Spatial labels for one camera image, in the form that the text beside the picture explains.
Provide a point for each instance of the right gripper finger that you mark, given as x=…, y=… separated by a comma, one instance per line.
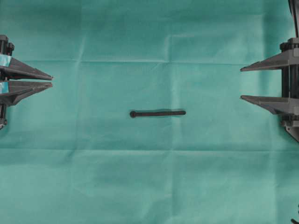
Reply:
x=275, y=105
x=276, y=62

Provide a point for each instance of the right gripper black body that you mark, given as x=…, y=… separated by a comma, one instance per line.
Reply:
x=290, y=87

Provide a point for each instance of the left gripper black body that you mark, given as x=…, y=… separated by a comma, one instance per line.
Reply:
x=6, y=49

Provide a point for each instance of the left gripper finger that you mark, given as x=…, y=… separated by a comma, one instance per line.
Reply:
x=12, y=92
x=15, y=69

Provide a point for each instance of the green table cloth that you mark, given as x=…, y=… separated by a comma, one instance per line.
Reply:
x=144, y=123

